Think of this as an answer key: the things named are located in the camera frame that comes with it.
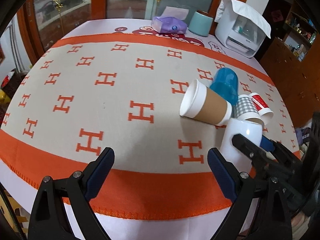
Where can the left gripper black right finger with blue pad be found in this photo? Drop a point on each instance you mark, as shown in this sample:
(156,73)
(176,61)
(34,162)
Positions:
(271,219)

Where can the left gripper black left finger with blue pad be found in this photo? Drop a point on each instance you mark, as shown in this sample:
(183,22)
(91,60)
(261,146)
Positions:
(49,219)

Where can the white cloth on appliance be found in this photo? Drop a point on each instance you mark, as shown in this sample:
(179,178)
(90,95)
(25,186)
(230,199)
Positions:
(246,11)

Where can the brown sleeve paper cup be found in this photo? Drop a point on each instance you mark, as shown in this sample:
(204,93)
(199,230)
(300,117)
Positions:
(203,104)

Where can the plain white cup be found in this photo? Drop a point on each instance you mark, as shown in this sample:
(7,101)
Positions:
(237,133)

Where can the grey checked paper cup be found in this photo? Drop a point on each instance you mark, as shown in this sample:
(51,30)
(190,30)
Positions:
(245,110)

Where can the wooden shelf with items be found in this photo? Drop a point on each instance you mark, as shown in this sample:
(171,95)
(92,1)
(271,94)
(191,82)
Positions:
(301,32)

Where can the purple tissue pack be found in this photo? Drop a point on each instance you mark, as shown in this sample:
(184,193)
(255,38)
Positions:
(168,25)

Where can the wooden glass cabinet doors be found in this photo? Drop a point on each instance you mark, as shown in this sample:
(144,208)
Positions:
(43,22)

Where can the red white paper cup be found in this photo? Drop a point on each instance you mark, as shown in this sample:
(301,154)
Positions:
(264,111)

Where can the teal canister brown lid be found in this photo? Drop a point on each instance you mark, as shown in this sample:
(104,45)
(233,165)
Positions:
(200,23)

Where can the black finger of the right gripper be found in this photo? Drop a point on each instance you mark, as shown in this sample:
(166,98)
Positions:
(257,155)

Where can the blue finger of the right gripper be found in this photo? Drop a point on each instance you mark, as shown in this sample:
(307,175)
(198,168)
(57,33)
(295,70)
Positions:
(267,144)

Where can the white countertop appliance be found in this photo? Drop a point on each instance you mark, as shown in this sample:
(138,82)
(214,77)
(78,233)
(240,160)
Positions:
(239,33)

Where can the white printed tablecloth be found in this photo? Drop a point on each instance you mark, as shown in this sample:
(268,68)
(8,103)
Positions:
(155,227)

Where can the orange beige H blanket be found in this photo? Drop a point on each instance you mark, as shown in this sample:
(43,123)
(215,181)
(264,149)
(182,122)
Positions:
(112,117)

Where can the blue translucent plastic cup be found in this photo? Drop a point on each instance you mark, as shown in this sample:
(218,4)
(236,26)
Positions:
(225,83)

